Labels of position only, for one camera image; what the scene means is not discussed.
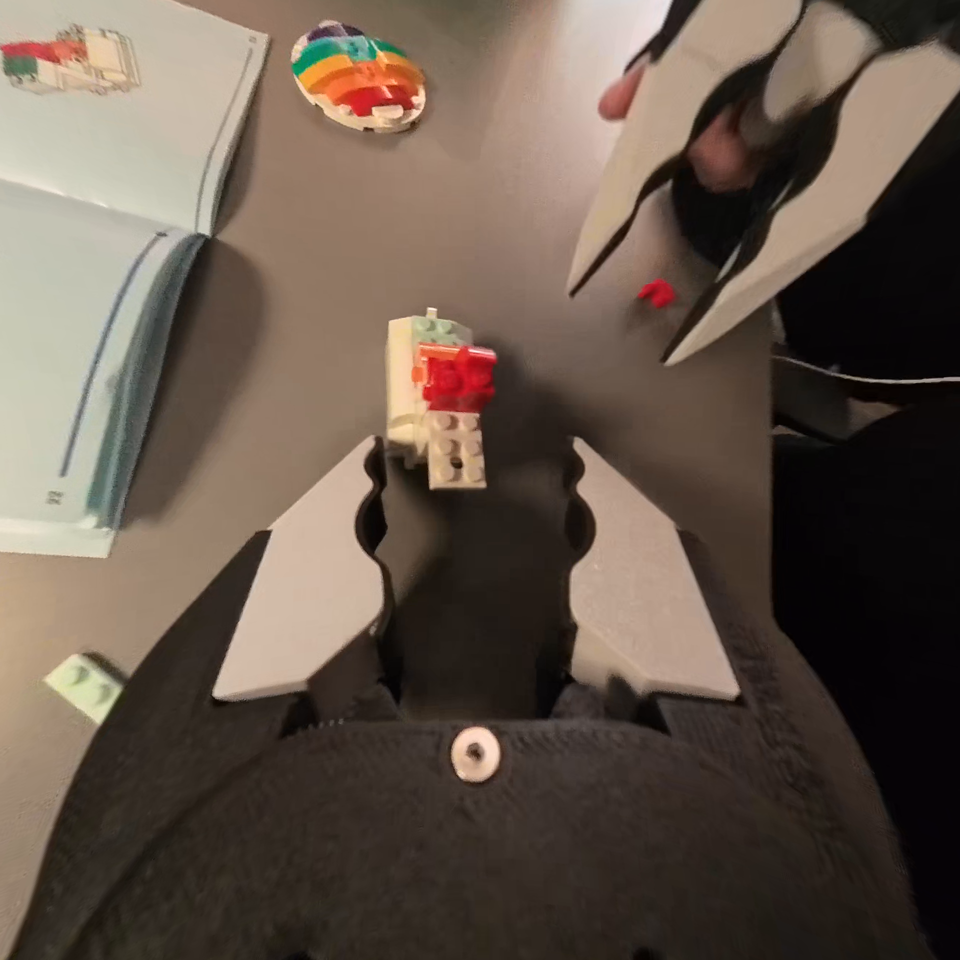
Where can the mint green lego brick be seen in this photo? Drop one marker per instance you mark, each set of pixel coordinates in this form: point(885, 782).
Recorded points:
point(79, 682)

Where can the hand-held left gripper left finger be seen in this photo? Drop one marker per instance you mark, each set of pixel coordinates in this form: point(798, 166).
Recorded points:
point(315, 585)

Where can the small red lego piece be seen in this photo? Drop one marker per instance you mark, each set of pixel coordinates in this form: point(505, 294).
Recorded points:
point(658, 294)

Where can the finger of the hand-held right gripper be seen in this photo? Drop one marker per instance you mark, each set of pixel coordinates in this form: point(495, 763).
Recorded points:
point(660, 127)
point(862, 172)

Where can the light blue instruction booklet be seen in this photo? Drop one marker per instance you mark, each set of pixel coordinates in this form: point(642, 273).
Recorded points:
point(112, 150)

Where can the white red green lego build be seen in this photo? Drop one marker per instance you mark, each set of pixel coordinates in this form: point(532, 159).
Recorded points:
point(450, 382)

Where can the rainbow oval lego build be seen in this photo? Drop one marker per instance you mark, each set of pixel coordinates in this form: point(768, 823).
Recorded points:
point(352, 75)

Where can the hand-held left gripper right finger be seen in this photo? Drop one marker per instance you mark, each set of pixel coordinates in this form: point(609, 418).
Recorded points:
point(637, 600)

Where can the person's right hand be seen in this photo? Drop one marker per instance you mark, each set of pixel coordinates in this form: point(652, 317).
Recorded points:
point(720, 157)

